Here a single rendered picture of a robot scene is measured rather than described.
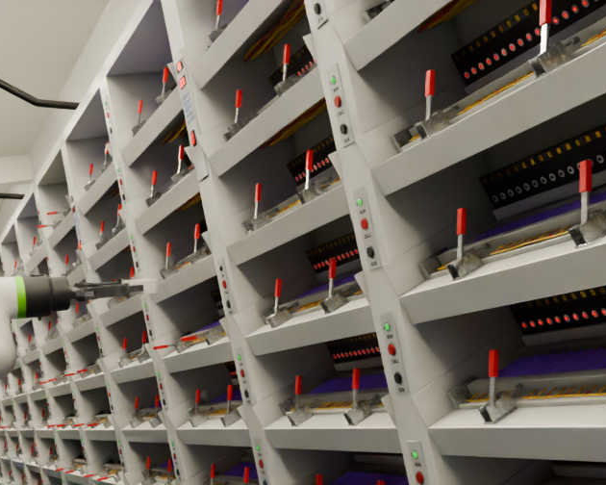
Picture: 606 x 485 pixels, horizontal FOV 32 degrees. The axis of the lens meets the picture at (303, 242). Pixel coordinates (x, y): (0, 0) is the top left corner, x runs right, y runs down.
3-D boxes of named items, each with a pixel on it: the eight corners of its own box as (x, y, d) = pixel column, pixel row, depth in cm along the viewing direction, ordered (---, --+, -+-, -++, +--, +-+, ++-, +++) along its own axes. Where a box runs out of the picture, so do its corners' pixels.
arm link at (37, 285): (21, 319, 230) (27, 324, 221) (17, 267, 229) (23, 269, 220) (49, 317, 232) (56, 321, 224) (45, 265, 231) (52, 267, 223)
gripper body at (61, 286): (52, 279, 223) (94, 275, 227) (45, 276, 231) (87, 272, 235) (54, 314, 224) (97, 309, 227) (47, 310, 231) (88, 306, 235)
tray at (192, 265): (222, 272, 225) (191, 216, 225) (155, 303, 280) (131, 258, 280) (297, 230, 233) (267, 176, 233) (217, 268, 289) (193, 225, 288)
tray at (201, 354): (239, 359, 223) (218, 319, 223) (169, 373, 279) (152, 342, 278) (315, 315, 231) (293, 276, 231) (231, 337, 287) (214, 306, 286)
